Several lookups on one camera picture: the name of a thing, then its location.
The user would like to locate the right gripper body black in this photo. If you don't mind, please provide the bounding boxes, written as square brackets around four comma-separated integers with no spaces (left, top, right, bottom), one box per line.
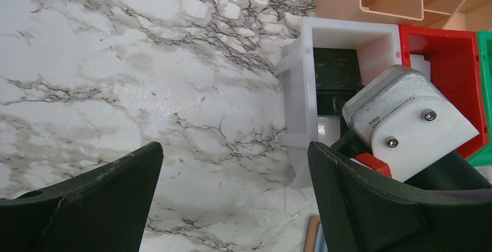
[331,131,491,190]

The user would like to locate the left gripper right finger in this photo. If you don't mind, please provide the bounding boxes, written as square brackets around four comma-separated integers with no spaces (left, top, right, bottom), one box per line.
[307,142,491,251]

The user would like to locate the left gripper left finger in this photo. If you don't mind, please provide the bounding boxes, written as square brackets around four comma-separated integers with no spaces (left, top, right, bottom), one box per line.
[1,142,164,251]

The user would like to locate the brown leather card holder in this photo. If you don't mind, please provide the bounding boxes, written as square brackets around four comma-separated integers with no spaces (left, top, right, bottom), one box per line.
[303,215,328,252]

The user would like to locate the black card stack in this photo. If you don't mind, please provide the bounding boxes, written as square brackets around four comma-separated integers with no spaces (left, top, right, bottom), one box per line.
[313,48,363,116]

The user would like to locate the green plastic bin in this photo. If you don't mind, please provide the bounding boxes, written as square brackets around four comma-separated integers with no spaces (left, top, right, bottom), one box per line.
[468,31,491,167]

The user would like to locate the red plastic bin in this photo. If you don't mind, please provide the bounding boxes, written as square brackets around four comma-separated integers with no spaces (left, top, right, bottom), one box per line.
[399,25,489,159]

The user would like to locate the white plastic bin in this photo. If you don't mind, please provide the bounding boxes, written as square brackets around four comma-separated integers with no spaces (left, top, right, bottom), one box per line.
[276,17,401,189]

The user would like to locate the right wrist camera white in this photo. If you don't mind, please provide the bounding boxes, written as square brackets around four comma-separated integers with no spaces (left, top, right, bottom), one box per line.
[342,65,479,182]

